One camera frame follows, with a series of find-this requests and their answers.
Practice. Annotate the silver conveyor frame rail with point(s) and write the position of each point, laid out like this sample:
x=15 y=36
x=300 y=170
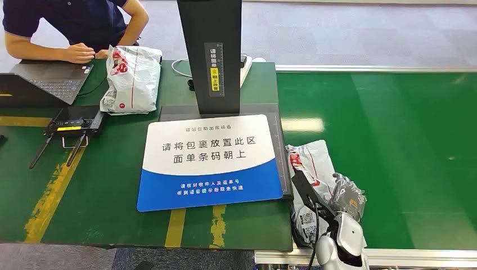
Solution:
x=417 y=258
x=372 y=68

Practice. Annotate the person's left hand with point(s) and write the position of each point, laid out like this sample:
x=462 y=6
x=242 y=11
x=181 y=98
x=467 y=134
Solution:
x=102 y=54

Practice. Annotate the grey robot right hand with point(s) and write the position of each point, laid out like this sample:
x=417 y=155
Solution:
x=348 y=197

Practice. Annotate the person's left forearm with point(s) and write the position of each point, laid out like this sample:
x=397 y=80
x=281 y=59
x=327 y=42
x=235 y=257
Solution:
x=136 y=22

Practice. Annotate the black scanner column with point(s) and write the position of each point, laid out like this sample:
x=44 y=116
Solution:
x=210 y=26

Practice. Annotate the black remote controller with antennas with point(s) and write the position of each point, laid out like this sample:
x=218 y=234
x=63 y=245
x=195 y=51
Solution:
x=74 y=121

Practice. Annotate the white power strip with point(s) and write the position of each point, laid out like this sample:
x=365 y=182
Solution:
x=245 y=74

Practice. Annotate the black power plug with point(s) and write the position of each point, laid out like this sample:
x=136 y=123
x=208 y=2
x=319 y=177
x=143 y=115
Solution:
x=243 y=60

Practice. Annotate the dark grey laptop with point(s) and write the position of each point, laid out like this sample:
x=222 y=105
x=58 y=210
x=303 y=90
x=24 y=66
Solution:
x=52 y=80

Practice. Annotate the person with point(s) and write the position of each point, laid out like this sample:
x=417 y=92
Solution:
x=82 y=18

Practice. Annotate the white red-print poly mailer package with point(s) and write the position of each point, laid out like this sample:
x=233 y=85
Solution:
x=134 y=80
x=311 y=158

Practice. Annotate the person's right hand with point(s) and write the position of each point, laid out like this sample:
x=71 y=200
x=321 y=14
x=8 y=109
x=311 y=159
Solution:
x=80 y=53

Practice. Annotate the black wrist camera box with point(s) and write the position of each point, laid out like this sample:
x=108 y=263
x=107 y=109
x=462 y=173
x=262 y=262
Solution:
x=307 y=192

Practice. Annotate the yellow black ruler label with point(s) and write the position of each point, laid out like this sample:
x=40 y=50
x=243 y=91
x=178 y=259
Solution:
x=214 y=70

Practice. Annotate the green conveyor belt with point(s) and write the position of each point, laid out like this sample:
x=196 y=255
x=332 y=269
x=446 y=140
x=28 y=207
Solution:
x=391 y=149

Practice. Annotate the black flat object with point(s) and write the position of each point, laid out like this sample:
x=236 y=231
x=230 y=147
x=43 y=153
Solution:
x=143 y=266

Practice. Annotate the white blue instruction placard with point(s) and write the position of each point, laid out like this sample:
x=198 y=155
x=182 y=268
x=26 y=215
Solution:
x=208 y=156

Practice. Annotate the person's right forearm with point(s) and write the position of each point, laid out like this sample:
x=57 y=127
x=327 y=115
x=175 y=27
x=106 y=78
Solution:
x=33 y=50

